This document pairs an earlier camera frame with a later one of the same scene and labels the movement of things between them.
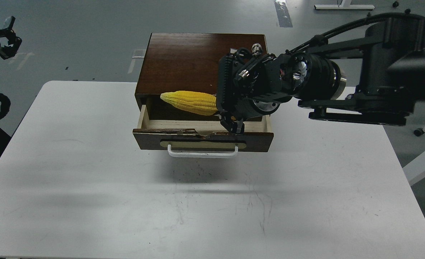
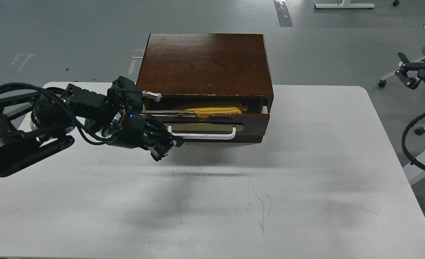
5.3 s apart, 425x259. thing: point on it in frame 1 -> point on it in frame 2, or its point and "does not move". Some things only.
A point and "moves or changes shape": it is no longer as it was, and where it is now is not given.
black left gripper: [7, 52] -> [126, 130]
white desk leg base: [344, 4] does not move
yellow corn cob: [199, 103] moves or changes shape
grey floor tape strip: [283, 14] does not move
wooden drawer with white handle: [200, 139] moves or changes shape
